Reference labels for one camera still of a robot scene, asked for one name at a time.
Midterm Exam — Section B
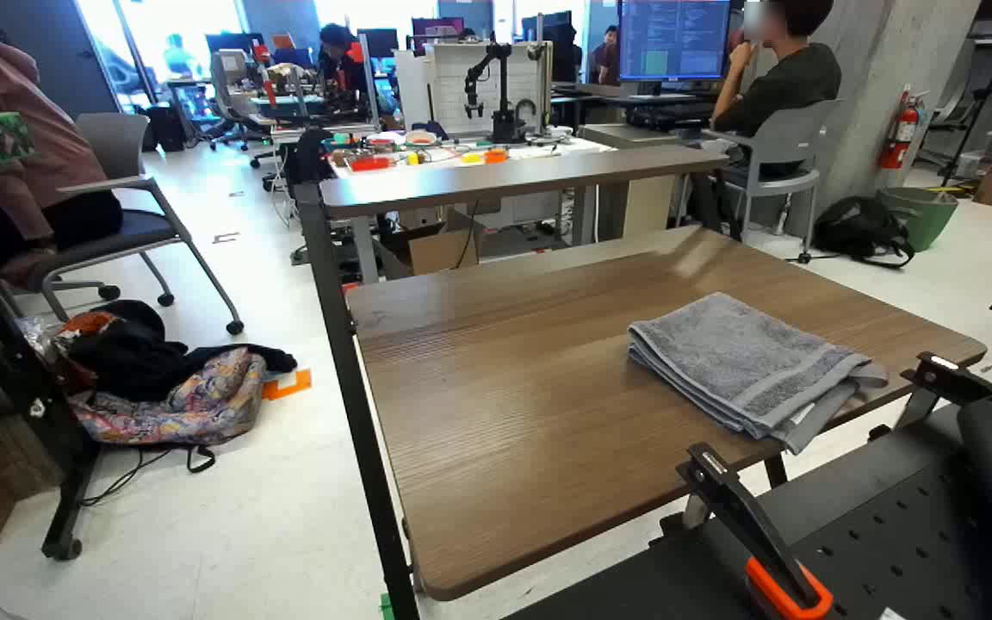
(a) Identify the grey towel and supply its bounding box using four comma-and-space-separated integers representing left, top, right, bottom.
627, 288, 891, 455

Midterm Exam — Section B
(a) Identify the cardboard box under table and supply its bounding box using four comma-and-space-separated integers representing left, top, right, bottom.
385, 219, 487, 279

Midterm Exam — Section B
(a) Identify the long wooden table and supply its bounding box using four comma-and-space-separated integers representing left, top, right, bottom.
316, 141, 735, 286

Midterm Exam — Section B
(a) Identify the red object on table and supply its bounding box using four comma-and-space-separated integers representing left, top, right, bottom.
348, 150, 399, 174

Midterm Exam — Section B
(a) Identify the orange flat object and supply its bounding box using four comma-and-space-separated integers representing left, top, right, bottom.
257, 364, 316, 402

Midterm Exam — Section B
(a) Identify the white panel board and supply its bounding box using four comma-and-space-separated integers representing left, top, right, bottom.
426, 38, 559, 137

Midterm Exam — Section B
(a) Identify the black bag on table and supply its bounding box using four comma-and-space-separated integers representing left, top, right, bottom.
281, 124, 337, 194

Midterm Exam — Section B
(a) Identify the person in dark clothes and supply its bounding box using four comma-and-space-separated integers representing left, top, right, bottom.
587, 24, 625, 87

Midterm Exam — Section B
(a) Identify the person in orange and black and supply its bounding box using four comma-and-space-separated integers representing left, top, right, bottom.
312, 21, 373, 116

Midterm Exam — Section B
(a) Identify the colourful patterned backpack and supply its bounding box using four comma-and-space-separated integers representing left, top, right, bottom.
67, 344, 271, 452

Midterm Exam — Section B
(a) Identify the computer monitor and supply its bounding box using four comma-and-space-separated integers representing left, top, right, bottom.
617, 0, 735, 89

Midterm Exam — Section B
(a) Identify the black swivel office chair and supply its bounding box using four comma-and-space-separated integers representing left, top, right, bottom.
204, 44, 281, 150

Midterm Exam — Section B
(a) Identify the grey plastic chair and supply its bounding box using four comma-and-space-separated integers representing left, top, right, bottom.
729, 100, 839, 265

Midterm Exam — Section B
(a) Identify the person in dark green shirt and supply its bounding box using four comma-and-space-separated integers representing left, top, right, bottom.
705, 0, 847, 141

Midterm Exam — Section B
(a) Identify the black backpack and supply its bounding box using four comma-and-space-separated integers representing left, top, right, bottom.
811, 194, 919, 272

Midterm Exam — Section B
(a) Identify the black clothing pile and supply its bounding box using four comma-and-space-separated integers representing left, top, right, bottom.
61, 299, 301, 405

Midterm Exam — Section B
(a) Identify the grey office chair black seat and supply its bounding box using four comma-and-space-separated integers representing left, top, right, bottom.
37, 110, 249, 341

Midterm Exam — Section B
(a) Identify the red fire extinguisher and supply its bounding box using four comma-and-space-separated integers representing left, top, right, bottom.
874, 87, 926, 174

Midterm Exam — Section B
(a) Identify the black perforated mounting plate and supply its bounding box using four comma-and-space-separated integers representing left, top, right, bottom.
508, 400, 992, 620

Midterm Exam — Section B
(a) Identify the black metal stand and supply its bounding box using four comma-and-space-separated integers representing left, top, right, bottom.
0, 167, 105, 566

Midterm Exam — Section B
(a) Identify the person in pink hoodie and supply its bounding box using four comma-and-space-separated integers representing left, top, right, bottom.
0, 0, 128, 288

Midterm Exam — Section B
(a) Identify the black table frame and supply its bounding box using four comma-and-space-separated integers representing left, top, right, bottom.
287, 174, 425, 620

